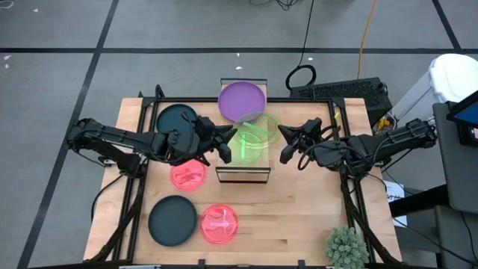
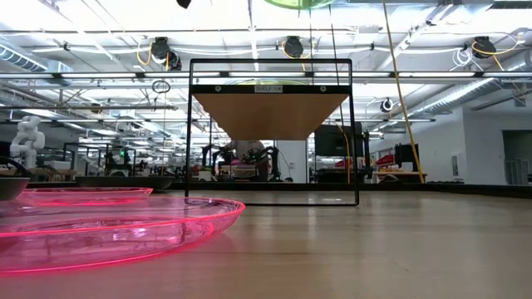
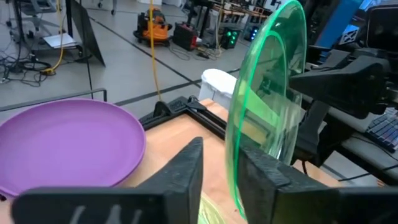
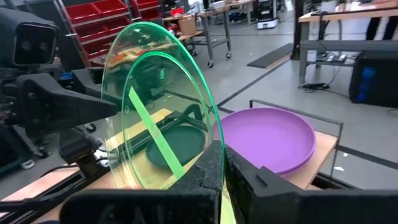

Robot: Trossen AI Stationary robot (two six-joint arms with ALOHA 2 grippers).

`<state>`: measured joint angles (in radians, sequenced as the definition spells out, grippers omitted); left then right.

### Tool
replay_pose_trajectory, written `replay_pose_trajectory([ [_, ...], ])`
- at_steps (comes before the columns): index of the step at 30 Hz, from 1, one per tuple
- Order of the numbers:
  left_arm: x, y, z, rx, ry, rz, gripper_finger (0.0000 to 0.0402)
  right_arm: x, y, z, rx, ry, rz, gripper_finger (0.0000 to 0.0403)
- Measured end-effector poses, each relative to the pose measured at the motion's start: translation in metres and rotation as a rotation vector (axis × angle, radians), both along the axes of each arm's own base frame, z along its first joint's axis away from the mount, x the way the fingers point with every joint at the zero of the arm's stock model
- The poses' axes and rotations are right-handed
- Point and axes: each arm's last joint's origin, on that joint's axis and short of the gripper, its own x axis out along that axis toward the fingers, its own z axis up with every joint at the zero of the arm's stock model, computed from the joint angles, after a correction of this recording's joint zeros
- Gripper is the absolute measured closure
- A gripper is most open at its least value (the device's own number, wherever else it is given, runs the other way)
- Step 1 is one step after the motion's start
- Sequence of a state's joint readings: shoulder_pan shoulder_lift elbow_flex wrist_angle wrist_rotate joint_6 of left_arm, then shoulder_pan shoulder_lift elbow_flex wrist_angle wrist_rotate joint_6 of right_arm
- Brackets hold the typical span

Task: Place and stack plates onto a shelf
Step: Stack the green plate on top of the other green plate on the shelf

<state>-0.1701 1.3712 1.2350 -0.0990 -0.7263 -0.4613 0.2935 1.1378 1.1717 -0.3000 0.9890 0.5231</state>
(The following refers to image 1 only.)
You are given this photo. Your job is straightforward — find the grey cart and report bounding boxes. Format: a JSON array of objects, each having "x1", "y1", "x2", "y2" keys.
[{"x1": 432, "y1": 101, "x2": 478, "y2": 214}]

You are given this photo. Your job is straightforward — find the yellow cable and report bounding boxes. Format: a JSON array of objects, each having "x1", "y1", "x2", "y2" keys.
[{"x1": 357, "y1": 0, "x2": 380, "y2": 80}]

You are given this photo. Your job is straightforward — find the black tablet screen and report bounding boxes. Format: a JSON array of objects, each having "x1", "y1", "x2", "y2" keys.
[{"x1": 446, "y1": 89, "x2": 478, "y2": 147}]

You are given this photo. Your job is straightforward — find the white paper sheet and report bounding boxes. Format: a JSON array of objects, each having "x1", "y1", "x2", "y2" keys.
[{"x1": 383, "y1": 180, "x2": 409, "y2": 228}]

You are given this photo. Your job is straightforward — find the black cable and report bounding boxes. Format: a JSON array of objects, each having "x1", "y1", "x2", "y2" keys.
[{"x1": 285, "y1": 0, "x2": 317, "y2": 91}]

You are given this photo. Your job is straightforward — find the dark teal plate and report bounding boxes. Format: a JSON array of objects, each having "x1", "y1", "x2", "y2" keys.
[
  {"x1": 148, "y1": 194, "x2": 198, "y2": 247},
  {"x1": 155, "y1": 103, "x2": 199, "y2": 135}
]

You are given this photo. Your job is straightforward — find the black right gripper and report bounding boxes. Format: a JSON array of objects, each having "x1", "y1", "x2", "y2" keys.
[{"x1": 278, "y1": 117, "x2": 337, "y2": 165}]

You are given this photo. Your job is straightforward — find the small artificial green plant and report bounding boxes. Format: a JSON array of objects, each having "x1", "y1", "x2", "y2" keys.
[{"x1": 323, "y1": 226, "x2": 370, "y2": 269}]

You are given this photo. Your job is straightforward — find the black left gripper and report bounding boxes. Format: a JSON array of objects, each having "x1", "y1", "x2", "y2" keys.
[{"x1": 166, "y1": 116, "x2": 238, "y2": 165}]

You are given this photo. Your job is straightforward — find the wooden shelf with black frame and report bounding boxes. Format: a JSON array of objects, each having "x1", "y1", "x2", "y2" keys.
[{"x1": 215, "y1": 77, "x2": 272, "y2": 185}]

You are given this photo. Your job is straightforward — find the clear green plastic plate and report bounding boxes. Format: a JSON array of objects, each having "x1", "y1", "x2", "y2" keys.
[
  {"x1": 226, "y1": 126, "x2": 264, "y2": 165},
  {"x1": 233, "y1": 111, "x2": 281, "y2": 149}
]

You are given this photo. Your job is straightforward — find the white waste bin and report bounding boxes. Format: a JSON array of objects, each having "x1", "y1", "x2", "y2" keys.
[{"x1": 391, "y1": 53, "x2": 478, "y2": 121}]

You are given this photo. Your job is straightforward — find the purple plastic plate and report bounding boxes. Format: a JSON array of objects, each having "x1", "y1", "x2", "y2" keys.
[{"x1": 217, "y1": 81, "x2": 267, "y2": 123}]

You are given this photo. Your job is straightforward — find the clear pink plastic plate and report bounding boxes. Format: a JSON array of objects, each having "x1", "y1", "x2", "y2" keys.
[
  {"x1": 200, "y1": 203, "x2": 239, "y2": 245},
  {"x1": 170, "y1": 159, "x2": 208, "y2": 192}
]

